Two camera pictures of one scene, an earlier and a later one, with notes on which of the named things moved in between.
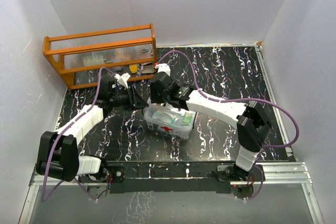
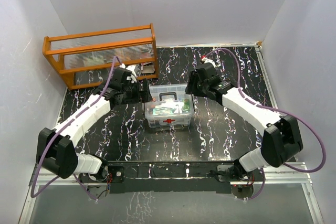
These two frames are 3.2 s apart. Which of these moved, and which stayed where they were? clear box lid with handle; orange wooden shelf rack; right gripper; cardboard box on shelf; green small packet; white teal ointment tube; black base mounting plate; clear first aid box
Moved: clear first aid box; green small packet; right gripper; white teal ointment tube; clear box lid with handle
Stayed: orange wooden shelf rack; black base mounting plate; cardboard box on shelf
